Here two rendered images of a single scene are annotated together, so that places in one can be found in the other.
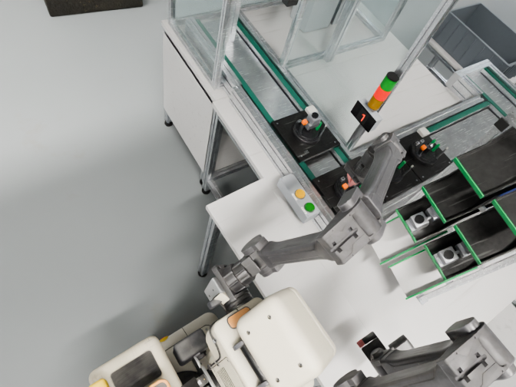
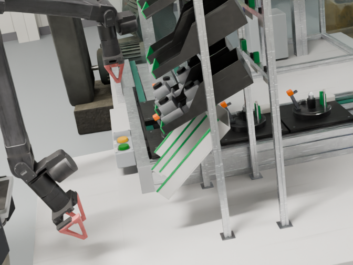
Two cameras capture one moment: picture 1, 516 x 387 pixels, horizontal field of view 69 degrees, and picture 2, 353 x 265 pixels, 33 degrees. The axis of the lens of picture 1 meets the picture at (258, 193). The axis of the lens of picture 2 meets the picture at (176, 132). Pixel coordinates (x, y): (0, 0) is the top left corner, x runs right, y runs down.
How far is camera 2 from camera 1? 191 cm
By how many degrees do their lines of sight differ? 49
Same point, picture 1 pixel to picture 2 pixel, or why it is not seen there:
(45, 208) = not seen: outside the picture
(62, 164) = (14, 233)
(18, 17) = (51, 137)
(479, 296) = (329, 242)
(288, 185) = (116, 136)
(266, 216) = (90, 171)
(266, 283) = (45, 210)
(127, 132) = not seen: hidden behind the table
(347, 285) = (134, 217)
